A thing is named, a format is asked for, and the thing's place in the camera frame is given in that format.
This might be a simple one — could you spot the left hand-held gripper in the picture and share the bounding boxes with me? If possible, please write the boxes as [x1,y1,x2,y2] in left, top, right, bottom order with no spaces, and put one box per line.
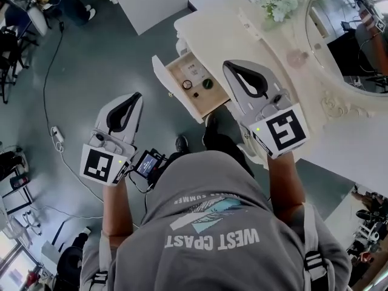
[79,92,144,188]

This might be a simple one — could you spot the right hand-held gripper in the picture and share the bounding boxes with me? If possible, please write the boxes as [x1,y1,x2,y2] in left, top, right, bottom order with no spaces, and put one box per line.
[222,60,311,160]

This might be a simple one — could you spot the wooden drawer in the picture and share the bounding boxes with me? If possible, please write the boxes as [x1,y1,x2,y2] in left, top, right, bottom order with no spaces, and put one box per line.
[151,50,232,124]

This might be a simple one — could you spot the person's right forearm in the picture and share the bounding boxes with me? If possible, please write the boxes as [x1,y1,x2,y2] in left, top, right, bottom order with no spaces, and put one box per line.
[266,150,306,223]

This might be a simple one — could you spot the person's left forearm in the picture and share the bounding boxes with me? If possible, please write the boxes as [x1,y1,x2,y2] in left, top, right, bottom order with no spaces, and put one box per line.
[101,179,136,246]

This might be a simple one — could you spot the cream vanity dressing table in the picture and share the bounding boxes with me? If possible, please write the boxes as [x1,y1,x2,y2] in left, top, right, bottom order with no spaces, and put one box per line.
[151,0,388,167]

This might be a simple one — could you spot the pink perfume bottle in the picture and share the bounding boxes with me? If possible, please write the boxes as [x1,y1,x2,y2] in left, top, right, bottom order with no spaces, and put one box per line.
[286,48,310,68]

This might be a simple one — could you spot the black screen device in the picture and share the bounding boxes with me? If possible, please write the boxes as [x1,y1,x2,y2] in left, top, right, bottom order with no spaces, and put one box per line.
[133,149,168,182]

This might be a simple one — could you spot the person's right shoe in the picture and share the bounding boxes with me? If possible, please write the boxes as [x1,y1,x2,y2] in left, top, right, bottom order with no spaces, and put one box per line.
[204,115,219,133]

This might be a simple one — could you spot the person's shoe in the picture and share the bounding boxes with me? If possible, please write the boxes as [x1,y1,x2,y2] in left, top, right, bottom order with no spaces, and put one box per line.
[175,135,189,155]
[204,115,219,133]

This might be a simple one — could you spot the black trousers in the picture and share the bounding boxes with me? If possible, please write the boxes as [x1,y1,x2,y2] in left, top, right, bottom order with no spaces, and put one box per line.
[168,130,255,179]

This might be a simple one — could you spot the white power strip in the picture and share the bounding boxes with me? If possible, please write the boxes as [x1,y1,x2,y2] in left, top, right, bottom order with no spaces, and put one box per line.
[50,125,65,144]

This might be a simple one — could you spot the white paper card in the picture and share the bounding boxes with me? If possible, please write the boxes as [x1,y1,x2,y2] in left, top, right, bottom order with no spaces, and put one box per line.
[181,62,207,83]

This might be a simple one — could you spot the person's left shoe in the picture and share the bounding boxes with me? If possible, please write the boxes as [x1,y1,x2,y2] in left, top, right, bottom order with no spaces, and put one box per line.
[175,135,189,155]

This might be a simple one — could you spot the white flower bouquet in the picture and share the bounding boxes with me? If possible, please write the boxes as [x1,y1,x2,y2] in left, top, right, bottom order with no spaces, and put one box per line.
[254,0,304,24]

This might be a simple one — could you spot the oval white framed mirror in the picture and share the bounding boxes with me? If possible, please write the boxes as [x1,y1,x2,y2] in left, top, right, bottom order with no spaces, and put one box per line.
[304,0,388,97]

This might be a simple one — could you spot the black office chair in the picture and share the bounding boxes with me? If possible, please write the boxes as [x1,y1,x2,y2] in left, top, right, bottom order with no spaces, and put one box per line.
[0,25,40,104]

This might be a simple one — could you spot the black round stool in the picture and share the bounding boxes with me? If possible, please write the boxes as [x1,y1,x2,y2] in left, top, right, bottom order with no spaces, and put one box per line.
[57,246,84,285]

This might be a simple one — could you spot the grey printed t-shirt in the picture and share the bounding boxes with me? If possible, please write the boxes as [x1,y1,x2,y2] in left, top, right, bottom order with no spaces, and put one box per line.
[80,150,352,291]

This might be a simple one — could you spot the white floor cable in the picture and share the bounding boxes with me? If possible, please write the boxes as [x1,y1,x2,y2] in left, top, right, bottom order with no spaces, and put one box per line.
[56,142,105,203]

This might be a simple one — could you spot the black floor cable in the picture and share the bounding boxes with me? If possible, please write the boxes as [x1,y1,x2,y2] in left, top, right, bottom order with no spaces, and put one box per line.
[43,21,66,130]

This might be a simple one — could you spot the left grey backpack strap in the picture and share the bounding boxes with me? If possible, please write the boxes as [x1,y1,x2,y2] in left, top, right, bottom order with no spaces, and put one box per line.
[89,232,113,291]

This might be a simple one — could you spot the grey backpack strap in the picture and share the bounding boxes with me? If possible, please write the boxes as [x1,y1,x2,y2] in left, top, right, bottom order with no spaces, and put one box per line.
[89,232,113,291]
[302,203,330,291]

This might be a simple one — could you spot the right grey backpack strap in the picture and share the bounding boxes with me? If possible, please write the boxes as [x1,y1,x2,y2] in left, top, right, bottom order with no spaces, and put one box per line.
[302,203,330,291]

